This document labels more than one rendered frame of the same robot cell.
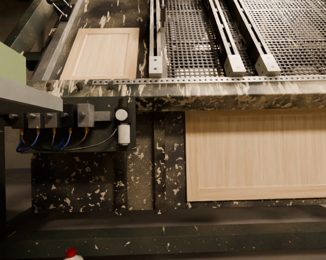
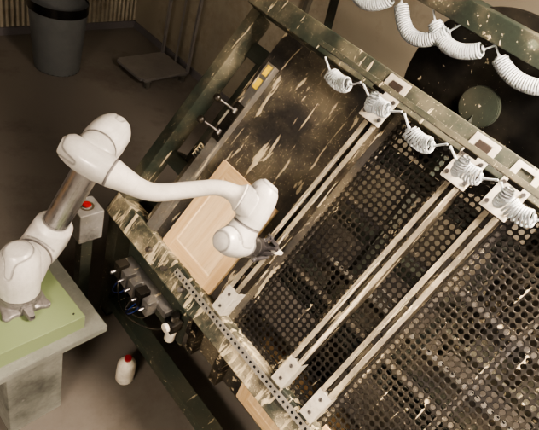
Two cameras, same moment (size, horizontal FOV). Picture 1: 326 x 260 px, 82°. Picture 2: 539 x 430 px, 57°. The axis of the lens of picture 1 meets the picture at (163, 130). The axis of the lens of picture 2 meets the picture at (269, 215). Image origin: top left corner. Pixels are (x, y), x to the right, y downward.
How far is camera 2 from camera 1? 2.12 m
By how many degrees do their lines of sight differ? 51
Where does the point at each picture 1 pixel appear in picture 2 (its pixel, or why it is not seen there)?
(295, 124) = not seen: outside the picture
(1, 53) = (68, 326)
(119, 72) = (207, 270)
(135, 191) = (207, 345)
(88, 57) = (201, 222)
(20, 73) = (80, 324)
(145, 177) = not seen: hidden behind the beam
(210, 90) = (240, 369)
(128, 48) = not seen: hidden behind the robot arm
